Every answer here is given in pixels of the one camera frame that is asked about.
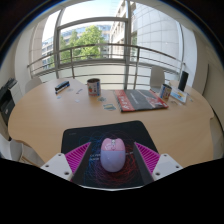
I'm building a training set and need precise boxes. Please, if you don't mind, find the printed mug with dark rim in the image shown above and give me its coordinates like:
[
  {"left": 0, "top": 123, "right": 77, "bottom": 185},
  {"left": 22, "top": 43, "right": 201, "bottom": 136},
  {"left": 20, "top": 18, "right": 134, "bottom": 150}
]
[{"left": 86, "top": 77, "right": 102, "bottom": 98}]

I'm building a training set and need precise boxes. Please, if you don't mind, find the printed mug with blue band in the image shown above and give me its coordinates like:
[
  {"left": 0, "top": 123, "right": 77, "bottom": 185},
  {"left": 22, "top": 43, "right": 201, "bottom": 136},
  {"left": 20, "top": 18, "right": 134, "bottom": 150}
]
[{"left": 159, "top": 83, "right": 173, "bottom": 102}]

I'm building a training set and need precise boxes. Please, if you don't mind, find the white and blue booklet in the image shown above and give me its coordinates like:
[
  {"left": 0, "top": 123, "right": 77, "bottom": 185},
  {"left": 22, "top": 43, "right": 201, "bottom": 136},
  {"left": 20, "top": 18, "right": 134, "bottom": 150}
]
[{"left": 170, "top": 87, "right": 188, "bottom": 104}]

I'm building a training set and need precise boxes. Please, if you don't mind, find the black mouse pad red print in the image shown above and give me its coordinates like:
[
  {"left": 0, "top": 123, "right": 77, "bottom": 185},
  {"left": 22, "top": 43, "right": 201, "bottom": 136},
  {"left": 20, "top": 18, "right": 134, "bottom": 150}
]
[{"left": 60, "top": 120, "right": 159, "bottom": 190}]

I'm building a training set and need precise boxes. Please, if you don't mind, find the red and dark magazine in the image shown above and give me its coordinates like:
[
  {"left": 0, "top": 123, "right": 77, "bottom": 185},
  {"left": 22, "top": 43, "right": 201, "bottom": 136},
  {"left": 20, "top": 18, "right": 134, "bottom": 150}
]
[{"left": 113, "top": 88, "right": 169, "bottom": 113}]

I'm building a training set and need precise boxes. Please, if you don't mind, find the small teal card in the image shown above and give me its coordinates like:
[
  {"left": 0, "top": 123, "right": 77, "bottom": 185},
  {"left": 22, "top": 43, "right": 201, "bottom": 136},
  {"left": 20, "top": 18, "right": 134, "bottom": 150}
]
[{"left": 102, "top": 103, "right": 117, "bottom": 112}]

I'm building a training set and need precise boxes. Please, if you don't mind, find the grey metal railing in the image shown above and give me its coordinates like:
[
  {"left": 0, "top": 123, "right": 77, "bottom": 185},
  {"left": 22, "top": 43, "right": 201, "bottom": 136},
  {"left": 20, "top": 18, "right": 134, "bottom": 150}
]
[{"left": 27, "top": 43, "right": 186, "bottom": 89}]

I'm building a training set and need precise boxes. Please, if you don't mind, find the pink and lilac computer mouse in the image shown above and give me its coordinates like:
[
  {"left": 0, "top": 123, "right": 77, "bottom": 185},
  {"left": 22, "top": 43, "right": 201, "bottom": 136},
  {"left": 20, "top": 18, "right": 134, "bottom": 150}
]
[{"left": 100, "top": 137, "right": 127, "bottom": 173}]

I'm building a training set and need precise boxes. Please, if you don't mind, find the black upright speaker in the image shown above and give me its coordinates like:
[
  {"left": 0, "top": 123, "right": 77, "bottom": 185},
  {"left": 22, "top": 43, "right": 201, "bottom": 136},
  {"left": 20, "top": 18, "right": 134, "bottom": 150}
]
[{"left": 177, "top": 70, "right": 190, "bottom": 93}]

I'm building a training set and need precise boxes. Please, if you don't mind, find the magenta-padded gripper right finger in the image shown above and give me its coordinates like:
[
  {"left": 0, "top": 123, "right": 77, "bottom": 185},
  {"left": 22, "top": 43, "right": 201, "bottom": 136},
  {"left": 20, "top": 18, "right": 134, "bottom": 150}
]
[{"left": 132, "top": 141, "right": 184, "bottom": 187}]

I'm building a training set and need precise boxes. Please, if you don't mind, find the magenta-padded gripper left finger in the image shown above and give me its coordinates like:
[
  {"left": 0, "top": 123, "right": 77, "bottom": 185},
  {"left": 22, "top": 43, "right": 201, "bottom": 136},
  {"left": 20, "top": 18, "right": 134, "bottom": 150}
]
[{"left": 40, "top": 141, "right": 93, "bottom": 187}]

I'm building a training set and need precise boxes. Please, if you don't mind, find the black office printer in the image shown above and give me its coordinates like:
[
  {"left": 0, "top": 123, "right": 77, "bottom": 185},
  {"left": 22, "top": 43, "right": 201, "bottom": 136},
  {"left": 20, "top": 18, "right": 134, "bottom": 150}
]
[{"left": 0, "top": 78, "right": 18, "bottom": 126}]

